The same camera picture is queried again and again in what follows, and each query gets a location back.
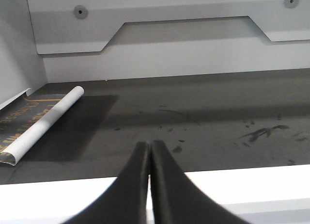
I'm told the white fume hood base cabinet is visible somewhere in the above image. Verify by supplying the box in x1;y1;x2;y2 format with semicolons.
0;165;310;224

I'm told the grey rear baffle panel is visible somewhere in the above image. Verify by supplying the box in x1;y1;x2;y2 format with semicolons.
28;0;310;55

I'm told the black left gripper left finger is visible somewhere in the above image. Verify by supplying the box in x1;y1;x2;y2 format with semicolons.
65;142;149;224

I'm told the rolled white paper poster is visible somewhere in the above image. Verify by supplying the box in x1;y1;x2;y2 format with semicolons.
0;86;84;166

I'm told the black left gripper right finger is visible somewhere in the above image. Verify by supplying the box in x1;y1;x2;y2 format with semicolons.
151;140;246;224

